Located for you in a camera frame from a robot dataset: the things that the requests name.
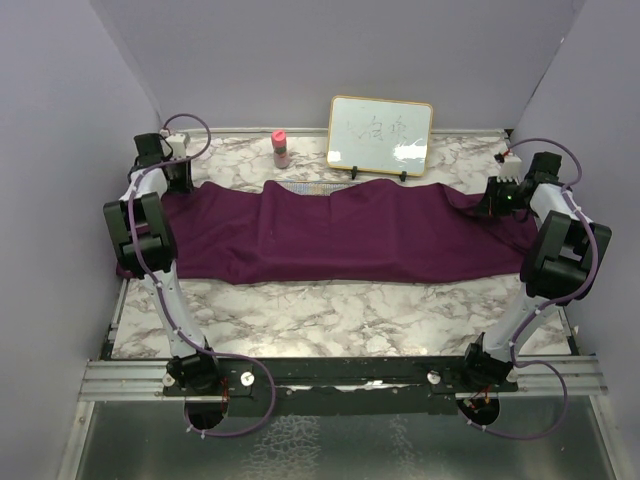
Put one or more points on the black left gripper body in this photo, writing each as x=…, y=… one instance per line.
x=166, y=156

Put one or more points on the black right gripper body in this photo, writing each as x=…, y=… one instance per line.
x=506, y=197

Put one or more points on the purple cloth wrap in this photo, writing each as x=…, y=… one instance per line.
x=374, y=231

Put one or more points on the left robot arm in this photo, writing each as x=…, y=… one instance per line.
x=145, y=247

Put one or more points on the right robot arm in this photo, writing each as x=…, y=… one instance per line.
x=559, y=267

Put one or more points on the pink lid spice bottle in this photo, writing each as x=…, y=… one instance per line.
x=280, y=150

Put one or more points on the yellow framed whiteboard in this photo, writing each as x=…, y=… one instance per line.
x=379, y=135

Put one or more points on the metal mesh tray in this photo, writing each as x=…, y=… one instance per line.
x=313, y=188

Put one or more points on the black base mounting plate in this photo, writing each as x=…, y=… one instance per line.
x=332, y=386

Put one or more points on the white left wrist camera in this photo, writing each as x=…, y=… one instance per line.
x=174, y=144

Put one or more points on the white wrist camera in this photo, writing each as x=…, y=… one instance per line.
x=510, y=167
x=174, y=144

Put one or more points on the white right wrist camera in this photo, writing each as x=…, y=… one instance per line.
x=510, y=167

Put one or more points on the aluminium frame rail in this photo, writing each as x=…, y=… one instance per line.
x=143, y=380

